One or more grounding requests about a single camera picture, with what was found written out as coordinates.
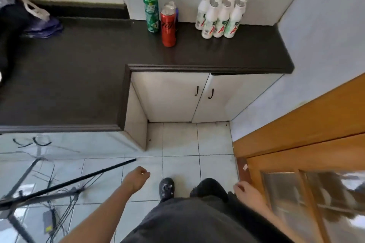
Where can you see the red cola can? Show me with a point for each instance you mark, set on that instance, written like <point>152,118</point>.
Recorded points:
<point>168,29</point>

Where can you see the black bag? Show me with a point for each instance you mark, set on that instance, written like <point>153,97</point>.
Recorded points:
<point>11,37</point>

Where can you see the cluster of small white bottles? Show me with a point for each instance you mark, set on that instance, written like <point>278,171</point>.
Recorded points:
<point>222,20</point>

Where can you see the person's left forearm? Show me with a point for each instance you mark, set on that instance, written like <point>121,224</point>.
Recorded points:
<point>97,217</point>

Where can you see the person's left hand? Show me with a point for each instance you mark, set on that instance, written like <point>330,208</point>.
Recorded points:
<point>135,180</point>

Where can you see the green Sprite can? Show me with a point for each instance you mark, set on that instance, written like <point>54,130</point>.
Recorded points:
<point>151,12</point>

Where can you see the purple plastic bag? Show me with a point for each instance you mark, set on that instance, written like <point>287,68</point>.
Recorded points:
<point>42,29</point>

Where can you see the white corner base cabinet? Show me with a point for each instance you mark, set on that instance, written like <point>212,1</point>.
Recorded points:
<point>137,126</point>

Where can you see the person's black trousers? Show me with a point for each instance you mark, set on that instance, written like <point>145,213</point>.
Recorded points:
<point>209,188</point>

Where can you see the person's right hand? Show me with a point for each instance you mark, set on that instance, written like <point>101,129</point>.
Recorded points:
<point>249,195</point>

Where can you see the black tripod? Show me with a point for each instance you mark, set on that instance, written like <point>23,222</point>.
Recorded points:
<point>85,176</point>

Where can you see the person's right forearm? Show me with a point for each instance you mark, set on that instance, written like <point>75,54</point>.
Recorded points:
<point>276,223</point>

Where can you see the blue Pepsi can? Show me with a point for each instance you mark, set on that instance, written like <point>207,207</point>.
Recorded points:
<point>172,3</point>

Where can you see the person's black left shoe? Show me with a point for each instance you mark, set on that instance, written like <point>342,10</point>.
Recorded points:
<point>166,188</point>

